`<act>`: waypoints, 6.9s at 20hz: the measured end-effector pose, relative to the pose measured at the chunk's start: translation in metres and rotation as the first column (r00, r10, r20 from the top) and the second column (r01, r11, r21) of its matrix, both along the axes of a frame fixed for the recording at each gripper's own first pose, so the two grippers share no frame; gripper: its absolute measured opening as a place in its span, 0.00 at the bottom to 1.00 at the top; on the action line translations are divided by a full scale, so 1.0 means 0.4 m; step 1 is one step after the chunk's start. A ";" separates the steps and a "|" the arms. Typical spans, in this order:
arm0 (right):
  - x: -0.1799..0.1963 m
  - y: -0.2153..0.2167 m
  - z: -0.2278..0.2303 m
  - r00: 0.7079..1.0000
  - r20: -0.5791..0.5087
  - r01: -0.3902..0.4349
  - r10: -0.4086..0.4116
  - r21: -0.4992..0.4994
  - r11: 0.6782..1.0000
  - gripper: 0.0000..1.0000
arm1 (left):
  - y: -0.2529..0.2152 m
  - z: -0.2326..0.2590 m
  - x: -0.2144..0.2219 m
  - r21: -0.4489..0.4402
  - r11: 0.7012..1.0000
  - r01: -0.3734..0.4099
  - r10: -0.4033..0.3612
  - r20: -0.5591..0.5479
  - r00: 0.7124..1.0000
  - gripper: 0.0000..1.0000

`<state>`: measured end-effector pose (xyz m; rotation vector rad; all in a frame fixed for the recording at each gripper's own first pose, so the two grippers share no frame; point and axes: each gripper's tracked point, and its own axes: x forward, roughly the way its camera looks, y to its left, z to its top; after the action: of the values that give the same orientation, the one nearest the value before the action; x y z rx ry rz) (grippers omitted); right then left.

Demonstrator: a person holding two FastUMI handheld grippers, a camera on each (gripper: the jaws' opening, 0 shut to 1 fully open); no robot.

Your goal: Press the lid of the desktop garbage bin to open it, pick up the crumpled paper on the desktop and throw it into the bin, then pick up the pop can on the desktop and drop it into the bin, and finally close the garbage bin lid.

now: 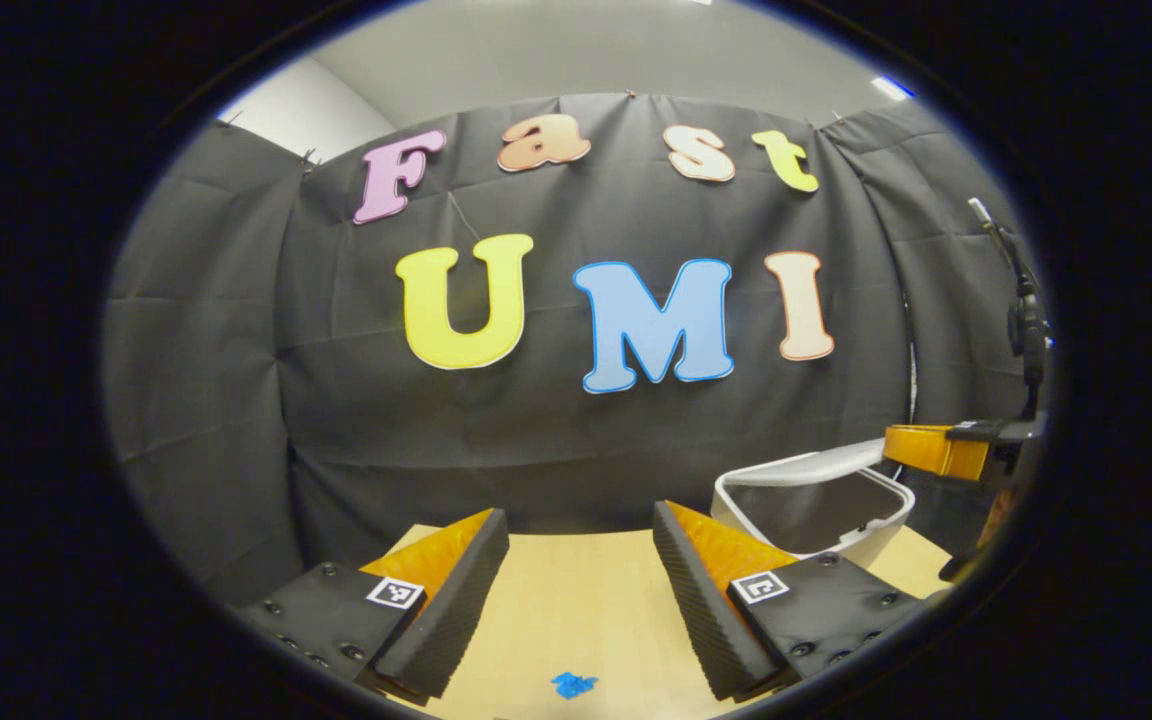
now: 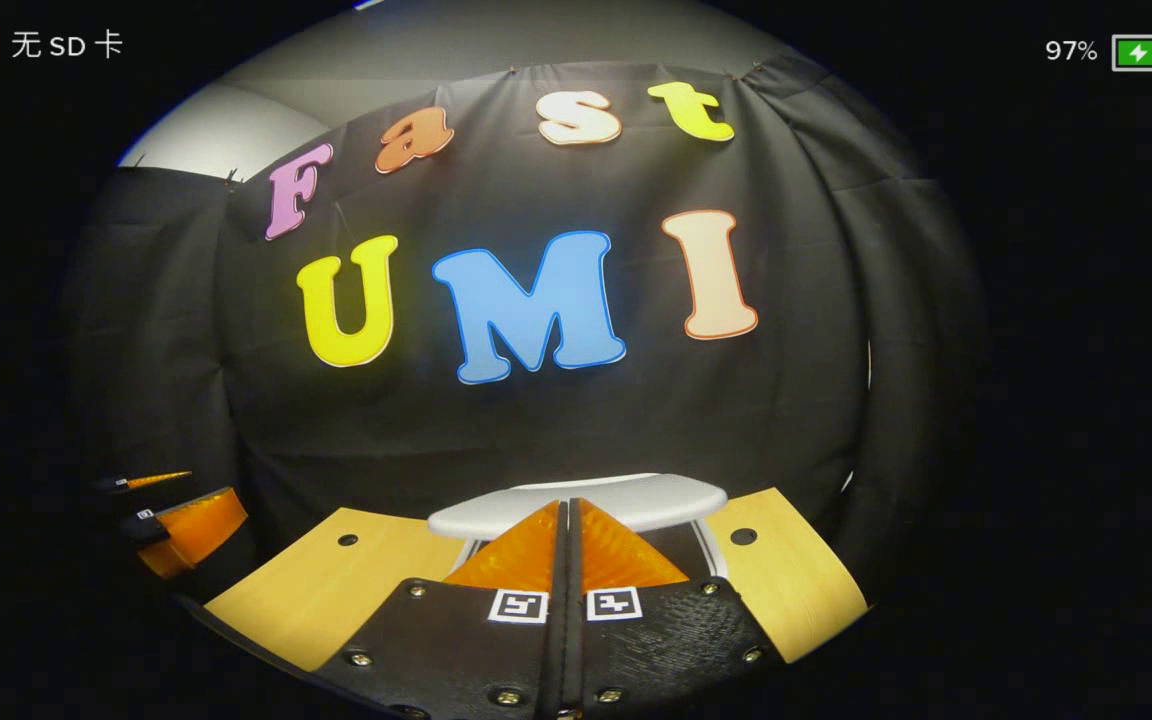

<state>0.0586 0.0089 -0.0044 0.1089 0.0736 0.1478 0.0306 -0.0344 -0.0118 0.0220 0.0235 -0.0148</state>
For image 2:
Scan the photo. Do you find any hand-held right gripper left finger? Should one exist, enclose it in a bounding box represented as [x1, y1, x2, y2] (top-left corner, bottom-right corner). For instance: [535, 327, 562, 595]
[311, 498, 569, 720]

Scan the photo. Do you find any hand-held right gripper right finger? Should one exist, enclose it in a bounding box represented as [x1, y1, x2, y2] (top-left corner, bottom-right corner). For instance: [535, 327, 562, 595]
[566, 497, 777, 720]

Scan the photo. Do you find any white desktop garbage bin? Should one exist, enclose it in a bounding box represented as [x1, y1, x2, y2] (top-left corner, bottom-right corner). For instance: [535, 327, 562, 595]
[426, 473, 730, 583]

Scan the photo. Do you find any wooden desktop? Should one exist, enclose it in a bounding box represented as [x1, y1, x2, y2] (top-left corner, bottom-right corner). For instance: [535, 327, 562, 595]
[204, 487, 869, 673]

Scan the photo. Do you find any black backdrop cloth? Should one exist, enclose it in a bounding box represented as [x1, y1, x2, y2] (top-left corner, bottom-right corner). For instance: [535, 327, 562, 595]
[66, 55, 987, 601]

